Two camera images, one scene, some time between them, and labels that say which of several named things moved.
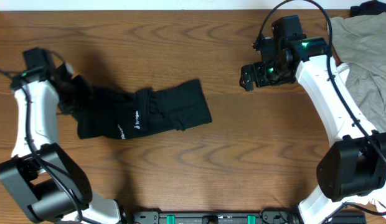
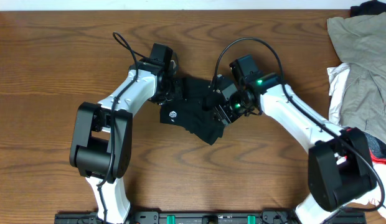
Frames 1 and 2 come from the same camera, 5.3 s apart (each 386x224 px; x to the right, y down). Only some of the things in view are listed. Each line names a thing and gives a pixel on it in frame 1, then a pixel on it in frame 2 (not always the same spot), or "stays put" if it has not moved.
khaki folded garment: [364, 42] stays put
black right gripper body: [273, 73] -> [236, 106]
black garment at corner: [370, 8] stays put
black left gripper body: [75, 94] -> [172, 91]
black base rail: [212, 216] stays put
